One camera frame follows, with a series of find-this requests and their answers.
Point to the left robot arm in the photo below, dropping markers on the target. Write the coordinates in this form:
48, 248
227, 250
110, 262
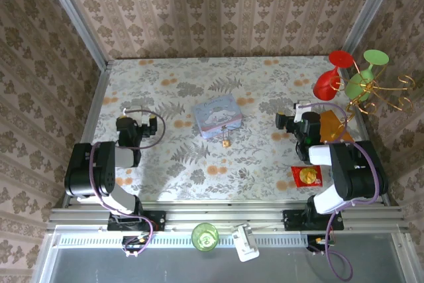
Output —
102, 170

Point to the red packet with gold print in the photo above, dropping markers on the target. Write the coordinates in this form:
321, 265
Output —
306, 177

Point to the pastel cartoon tin box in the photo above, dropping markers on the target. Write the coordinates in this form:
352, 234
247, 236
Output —
217, 115

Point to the aluminium corner post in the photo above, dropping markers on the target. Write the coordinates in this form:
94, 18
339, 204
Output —
76, 14
371, 8

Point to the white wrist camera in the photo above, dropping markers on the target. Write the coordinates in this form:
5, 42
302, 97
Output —
302, 109
137, 115

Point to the aluminium side rail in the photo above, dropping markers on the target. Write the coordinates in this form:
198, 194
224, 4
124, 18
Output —
99, 97
361, 127

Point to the orange wooden board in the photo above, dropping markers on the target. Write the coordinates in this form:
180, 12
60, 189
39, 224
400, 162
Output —
331, 124

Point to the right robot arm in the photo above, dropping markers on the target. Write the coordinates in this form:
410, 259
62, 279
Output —
357, 177

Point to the floral table mat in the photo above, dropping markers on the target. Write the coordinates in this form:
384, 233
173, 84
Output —
251, 170

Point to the red plastic wine glass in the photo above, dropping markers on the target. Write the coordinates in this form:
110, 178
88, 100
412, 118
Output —
324, 87

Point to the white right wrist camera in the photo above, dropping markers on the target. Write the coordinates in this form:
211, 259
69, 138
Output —
302, 109

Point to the green plastic wine glass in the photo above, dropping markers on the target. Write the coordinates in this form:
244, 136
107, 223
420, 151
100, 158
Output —
357, 85

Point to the green transparent cup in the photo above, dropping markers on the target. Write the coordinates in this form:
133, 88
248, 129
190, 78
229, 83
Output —
204, 236

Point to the aluminium frame rail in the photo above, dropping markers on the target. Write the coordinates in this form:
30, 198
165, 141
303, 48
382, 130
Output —
215, 213

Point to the black power connector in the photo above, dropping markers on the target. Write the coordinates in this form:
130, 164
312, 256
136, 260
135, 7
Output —
132, 241
318, 241

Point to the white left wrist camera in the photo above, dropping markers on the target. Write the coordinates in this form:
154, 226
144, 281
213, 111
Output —
137, 115

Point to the grey metal shelf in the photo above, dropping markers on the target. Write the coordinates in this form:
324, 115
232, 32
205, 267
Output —
132, 269

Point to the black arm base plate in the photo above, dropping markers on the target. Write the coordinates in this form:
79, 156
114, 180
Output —
293, 220
159, 220

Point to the white plastic bracket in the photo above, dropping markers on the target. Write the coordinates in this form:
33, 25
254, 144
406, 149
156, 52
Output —
245, 245

